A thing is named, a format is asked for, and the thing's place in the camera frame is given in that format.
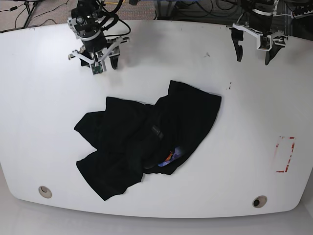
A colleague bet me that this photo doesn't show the red tape rectangle marking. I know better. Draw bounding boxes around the red tape rectangle marking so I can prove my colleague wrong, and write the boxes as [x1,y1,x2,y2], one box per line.
[272,136,296,173]

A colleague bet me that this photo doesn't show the left table cable grommet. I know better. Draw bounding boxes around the left table cable grommet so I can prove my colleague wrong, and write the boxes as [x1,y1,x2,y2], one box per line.
[38,186,52,199]

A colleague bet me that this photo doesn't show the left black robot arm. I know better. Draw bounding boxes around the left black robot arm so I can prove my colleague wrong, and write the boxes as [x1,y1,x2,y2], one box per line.
[229,0,288,66]

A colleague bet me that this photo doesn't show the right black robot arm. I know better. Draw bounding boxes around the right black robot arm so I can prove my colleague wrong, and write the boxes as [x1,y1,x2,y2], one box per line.
[67,0,131,75]

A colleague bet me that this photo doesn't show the table cable grommet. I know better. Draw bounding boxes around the table cable grommet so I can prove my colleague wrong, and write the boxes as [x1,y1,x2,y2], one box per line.
[252,195,268,208]
[38,186,52,199]

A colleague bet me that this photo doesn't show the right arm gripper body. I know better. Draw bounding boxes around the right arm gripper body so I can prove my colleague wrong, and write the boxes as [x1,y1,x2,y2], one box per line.
[68,32,130,71]

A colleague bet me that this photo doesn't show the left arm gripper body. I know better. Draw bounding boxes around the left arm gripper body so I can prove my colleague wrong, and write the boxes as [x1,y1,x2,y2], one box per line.
[229,9,288,51]

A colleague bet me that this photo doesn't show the right table cable grommet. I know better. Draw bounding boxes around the right table cable grommet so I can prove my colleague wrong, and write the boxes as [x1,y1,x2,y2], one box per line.
[252,195,268,208]

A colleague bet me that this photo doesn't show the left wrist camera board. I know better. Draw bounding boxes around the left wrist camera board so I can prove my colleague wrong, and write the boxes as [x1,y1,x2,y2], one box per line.
[259,36,270,50]

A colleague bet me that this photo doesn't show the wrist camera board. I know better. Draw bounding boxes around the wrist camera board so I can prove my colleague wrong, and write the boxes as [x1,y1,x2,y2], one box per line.
[90,62,103,75]
[259,36,270,50]

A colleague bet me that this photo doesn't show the black t-shirt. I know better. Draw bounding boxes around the black t-shirt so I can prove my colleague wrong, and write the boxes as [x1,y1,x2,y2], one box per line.
[74,81,222,200]

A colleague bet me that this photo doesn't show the white power strip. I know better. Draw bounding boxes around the white power strip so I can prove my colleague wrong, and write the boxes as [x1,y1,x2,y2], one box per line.
[291,3,313,19]

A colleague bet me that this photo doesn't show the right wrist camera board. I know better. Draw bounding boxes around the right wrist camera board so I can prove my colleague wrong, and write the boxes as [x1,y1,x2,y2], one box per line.
[90,62,103,75]

